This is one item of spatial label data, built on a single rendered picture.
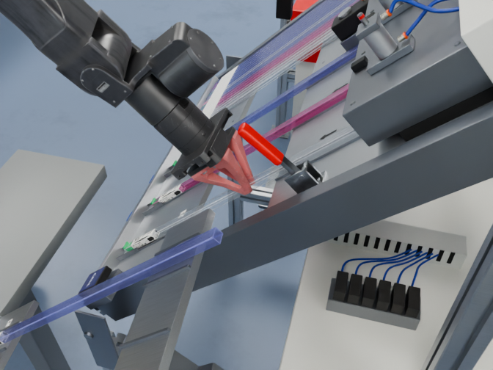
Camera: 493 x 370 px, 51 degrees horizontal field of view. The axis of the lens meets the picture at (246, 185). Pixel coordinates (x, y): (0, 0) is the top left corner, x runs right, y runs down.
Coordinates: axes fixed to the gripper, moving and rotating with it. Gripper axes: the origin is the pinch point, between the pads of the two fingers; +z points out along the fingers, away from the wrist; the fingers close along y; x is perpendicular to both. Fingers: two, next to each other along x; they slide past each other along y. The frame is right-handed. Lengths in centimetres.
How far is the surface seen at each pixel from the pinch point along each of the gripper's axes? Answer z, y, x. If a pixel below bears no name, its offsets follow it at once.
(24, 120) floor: -28, 110, 165
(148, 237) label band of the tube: -0.5, -0.8, 22.2
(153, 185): -1.1, 16.7, 31.9
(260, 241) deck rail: 2.3, -10.1, -4.1
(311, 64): 22, 94, 28
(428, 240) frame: 41.3, 22.8, -1.9
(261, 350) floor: 66, 27, 68
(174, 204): 0.7, 7.6, 21.6
